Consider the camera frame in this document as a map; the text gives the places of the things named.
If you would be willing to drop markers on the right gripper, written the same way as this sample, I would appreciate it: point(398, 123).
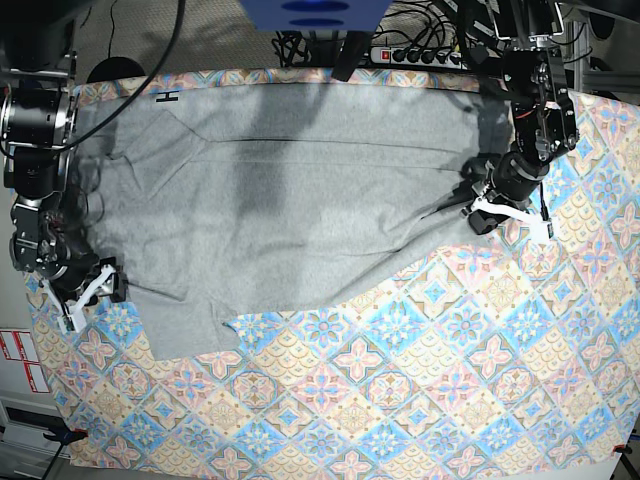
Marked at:
point(78, 284)

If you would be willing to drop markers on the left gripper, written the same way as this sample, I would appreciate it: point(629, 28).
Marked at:
point(489, 209)

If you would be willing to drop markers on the grey T-shirt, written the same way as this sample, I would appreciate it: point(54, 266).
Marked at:
point(244, 200)

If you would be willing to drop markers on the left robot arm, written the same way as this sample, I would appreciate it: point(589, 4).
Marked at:
point(544, 119)

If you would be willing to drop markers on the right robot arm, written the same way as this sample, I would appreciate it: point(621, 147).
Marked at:
point(38, 115)

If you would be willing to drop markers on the white red labels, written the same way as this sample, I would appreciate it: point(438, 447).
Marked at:
point(19, 356)

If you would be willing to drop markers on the patterned tablecloth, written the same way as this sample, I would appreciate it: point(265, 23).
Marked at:
point(476, 361)

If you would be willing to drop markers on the black clamp bottom left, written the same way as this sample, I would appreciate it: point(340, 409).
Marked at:
point(64, 436)

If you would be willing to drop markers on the black power strip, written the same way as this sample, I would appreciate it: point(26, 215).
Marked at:
point(439, 57)

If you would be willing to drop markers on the black round base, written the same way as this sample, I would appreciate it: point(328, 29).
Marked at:
point(115, 68)

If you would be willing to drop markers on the clamp bottom right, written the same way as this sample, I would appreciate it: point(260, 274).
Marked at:
point(623, 449)

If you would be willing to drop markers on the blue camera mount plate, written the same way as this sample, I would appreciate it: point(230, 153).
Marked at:
point(284, 15)

